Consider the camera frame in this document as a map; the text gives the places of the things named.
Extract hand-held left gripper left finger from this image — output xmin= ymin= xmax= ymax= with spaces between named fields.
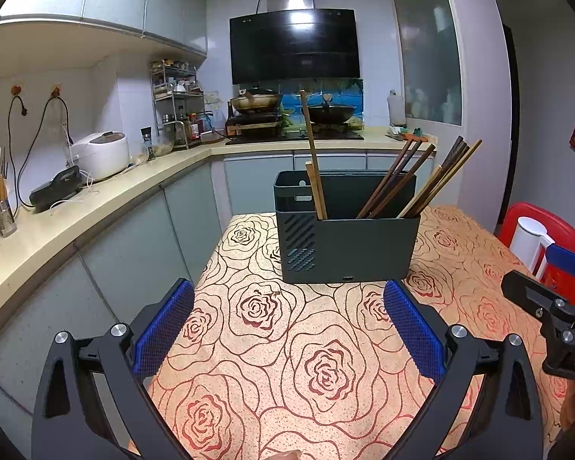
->
xmin=31 ymin=278 xmax=195 ymax=460

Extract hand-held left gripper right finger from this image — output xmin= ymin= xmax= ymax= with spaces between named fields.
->
xmin=383 ymin=279 xmax=544 ymax=460

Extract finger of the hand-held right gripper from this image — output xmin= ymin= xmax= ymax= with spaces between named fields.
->
xmin=499 ymin=269 xmax=570 ymax=320
xmin=545 ymin=242 xmax=575 ymax=283

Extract dark grey utensil holder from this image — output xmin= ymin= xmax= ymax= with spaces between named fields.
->
xmin=274 ymin=170 xmax=421 ymax=284

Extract light wooden chopstick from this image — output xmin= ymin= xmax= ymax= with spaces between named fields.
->
xmin=305 ymin=162 xmax=324 ymax=220
xmin=397 ymin=165 xmax=444 ymax=220
xmin=412 ymin=140 xmax=483 ymax=220

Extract red plastic chair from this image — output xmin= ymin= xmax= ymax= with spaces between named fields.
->
xmin=496 ymin=202 xmax=575 ymax=307

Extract white electric kettle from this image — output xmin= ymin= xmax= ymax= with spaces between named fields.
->
xmin=508 ymin=217 xmax=555 ymax=276

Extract grey kitchen counter cabinets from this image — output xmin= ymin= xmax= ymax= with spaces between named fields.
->
xmin=0 ymin=127 xmax=437 ymax=442

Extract rose-patterned orange tablecloth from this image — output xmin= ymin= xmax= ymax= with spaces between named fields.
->
xmin=127 ymin=204 xmax=575 ymax=460

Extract black sandwich maker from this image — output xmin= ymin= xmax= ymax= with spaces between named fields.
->
xmin=29 ymin=165 xmax=82 ymax=212

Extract black-capped glass grinder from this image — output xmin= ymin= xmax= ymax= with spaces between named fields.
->
xmin=140 ymin=127 xmax=156 ymax=161

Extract white rice cooker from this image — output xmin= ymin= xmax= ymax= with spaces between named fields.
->
xmin=71 ymin=131 xmax=128 ymax=182

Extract metal cup of kitchen tools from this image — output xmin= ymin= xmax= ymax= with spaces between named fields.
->
xmin=0 ymin=146 xmax=18 ymax=238

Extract colourful dish cloths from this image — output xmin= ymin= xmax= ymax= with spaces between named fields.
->
xmin=386 ymin=126 xmax=427 ymax=142

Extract black gas stove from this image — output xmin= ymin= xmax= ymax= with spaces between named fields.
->
xmin=225 ymin=112 xmax=365 ymax=146

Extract white plastic bottle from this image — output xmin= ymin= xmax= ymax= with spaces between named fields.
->
xmin=387 ymin=89 xmax=407 ymax=127

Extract metal spice rack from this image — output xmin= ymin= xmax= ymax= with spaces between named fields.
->
xmin=151 ymin=60 xmax=204 ymax=150

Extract black wok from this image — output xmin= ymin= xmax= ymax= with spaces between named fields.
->
xmin=307 ymin=97 xmax=356 ymax=124

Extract blue scenic backsplash panel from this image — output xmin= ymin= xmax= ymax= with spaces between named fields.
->
xmin=280 ymin=78 xmax=365 ymax=128

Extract brown wok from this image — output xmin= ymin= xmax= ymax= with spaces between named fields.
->
xmin=230 ymin=89 xmax=284 ymax=115

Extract frosted glass door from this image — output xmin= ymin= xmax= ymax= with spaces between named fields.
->
xmin=390 ymin=0 xmax=463 ymax=125

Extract black range hood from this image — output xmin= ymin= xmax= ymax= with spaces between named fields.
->
xmin=229 ymin=0 xmax=360 ymax=85

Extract white power cable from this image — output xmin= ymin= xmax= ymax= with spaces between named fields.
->
xmin=61 ymin=121 xmax=102 ymax=198

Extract black power cable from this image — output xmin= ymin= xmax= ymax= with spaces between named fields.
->
xmin=6 ymin=95 xmax=30 ymax=203
xmin=17 ymin=96 xmax=71 ymax=208

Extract grey wall cabinets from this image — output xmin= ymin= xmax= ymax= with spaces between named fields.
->
xmin=0 ymin=0 xmax=208 ymax=58

